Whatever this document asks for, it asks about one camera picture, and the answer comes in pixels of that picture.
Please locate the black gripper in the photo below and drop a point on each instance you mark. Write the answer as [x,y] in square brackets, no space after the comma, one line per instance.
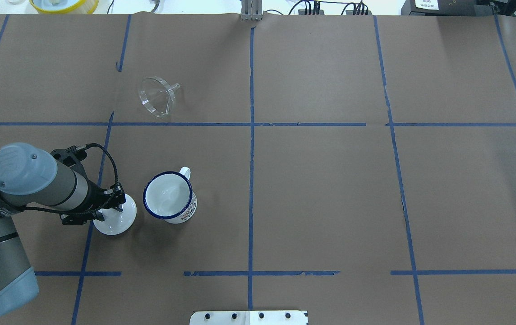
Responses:
[93,199]

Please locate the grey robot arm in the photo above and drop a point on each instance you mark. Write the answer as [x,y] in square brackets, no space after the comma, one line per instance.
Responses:
[32,179]

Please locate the white ceramic lid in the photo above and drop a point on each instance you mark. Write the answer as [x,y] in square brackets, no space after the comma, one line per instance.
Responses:
[117,221]

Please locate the white enamel mug blue rim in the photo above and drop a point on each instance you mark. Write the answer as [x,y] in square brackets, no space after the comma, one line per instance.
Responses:
[169,196]

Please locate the yellow tape roll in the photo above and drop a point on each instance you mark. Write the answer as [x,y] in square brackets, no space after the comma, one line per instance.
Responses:
[64,6]

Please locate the black box with label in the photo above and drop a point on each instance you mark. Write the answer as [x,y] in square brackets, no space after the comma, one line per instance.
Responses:
[463,8]

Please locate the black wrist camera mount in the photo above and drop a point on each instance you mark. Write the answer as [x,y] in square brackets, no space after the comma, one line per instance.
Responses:
[72,157]

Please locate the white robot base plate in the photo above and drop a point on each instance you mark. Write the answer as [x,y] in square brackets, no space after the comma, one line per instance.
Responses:
[264,317]

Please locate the aluminium frame post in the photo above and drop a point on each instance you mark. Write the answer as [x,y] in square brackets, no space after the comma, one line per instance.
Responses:
[251,10]

